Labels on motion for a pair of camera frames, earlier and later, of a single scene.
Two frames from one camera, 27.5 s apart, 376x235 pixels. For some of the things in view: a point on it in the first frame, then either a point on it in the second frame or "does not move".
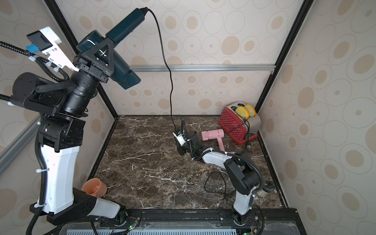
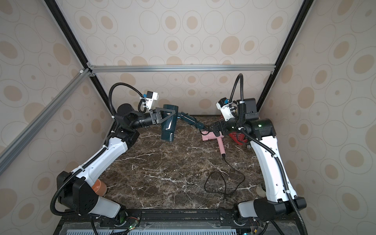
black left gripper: [91, 64] → [156, 116]
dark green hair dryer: [92, 39] → [168, 126]
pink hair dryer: [213, 134] does not move
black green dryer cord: [165, 56] → [202, 133]
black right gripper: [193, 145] → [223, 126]
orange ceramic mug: [95, 187] does not move
